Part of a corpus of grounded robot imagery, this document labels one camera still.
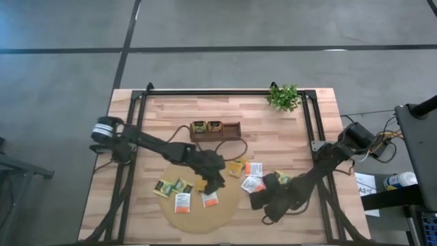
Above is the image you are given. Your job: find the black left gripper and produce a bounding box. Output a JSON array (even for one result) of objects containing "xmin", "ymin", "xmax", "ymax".
[{"xmin": 187, "ymin": 150, "xmax": 227, "ymax": 195}]

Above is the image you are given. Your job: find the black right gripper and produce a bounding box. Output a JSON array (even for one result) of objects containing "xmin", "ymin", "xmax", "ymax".
[{"xmin": 263, "ymin": 173, "xmax": 310, "ymax": 223}]

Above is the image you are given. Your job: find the white orange tea packet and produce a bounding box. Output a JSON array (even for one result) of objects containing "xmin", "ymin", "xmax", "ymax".
[
  {"xmin": 201, "ymin": 191, "xmax": 219, "ymax": 208},
  {"xmin": 174, "ymin": 193, "xmax": 192, "ymax": 215},
  {"xmin": 244, "ymin": 161, "xmax": 264, "ymax": 178},
  {"xmin": 240, "ymin": 176, "xmax": 267, "ymax": 194}
]

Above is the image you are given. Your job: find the green tea packet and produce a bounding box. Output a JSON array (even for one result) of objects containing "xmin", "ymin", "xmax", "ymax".
[
  {"xmin": 172, "ymin": 177, "xmax": 194, "ymax": 195},
  {"xmin": 274, "ymin": 169, "xmax": 293, "ymax": 185},
  {"xmin": 152, "ymin": 179, "xmax": 175, "ymax": 198},
  {"xmin": 191, "ymin": 121, "xmax": 208, "ymax": 135}
]

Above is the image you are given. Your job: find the mango tea packets row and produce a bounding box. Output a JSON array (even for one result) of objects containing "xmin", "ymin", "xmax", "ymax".
[{"xmin": 207, "ymin": 120, "xmax": 223, "ymax": 134}]

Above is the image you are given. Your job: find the dark wooden tea box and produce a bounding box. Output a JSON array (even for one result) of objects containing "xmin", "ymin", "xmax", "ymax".
[{"xmin": 189, "ymin": 120, "xmax": 242, "ymax": 143}]

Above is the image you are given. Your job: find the round woven straw placemat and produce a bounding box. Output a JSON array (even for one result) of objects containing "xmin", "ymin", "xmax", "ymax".
[{"xmin": 157, "ymin": 165, "xmax": 242, "ymax": 235}]

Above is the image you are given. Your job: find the green plant in white pot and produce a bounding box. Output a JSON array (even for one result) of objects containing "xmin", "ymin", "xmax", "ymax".
[{"xmin": 265, "ymin": 83, "xmax": 303, "ymax": 113}]

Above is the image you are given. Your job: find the white paper sheet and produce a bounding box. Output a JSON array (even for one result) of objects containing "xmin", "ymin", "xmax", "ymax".
[{"xmin": 354, "ymin": 172, "xmax": 380, "ymax": 218}]

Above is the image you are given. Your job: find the black power adapter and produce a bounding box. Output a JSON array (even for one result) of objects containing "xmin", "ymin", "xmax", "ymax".
[{"xmin": 370, "ymin": 135, "xmax": 393, "ymax": 159}]

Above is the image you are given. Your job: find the black shelf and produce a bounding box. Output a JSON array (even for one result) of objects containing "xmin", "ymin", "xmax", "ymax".
[{"xmin": 361, "ymin": 184, "xmax": 424, "ymax": 211}]

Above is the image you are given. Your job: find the white blue wipes canister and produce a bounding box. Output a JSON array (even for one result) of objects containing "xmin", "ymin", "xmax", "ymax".
[{"xmin": 383, "ymin": 172, "xmax": 418, "ymax": 191}]

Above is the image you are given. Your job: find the black cart panel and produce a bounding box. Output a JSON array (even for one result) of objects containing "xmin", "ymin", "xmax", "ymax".
[{"xmin": 395, "ymin": 102, "xmax": 437, "ymax": 213}]

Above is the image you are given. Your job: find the black keyboard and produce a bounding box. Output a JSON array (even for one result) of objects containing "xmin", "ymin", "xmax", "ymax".
[{"xmin": 420, "ymin": 211, "xmax": 437, "ymax": 246}]

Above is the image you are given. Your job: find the black pole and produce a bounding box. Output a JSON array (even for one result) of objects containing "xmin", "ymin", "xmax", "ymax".
[{"xmin": 409, "ymin": 95, "xmax": 437, "ymax": 119}]

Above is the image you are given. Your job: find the black stand base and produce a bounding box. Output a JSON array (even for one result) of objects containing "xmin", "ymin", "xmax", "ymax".
[{"xmin": 0, "ymin": 136, "xmax": 55, "ymax": 180}]

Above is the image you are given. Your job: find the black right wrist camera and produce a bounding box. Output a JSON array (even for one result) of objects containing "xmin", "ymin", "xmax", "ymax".
[{"xmin": 249, "ymin": 191, "xmax": 274, "ymax": 211}]

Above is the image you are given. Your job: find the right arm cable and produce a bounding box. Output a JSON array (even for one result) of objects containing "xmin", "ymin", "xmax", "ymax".
[{"xmin": 261, "ymin": 200, "xmax": 311, "ymax": 226}]

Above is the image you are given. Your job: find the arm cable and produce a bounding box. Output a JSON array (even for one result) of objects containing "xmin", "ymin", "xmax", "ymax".
[
  {"xmin": 167, "ymin": 124, "xmax": 249, "ymax": 162},
  {"xmin": 261, "ymin": 200, "xmax": 311, "ymax": 226}
]

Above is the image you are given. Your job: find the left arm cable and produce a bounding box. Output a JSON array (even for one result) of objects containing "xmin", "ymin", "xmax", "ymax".
[{"xmin": 167, "ymin": 124, "xmax": 249, "ymax": 162}]

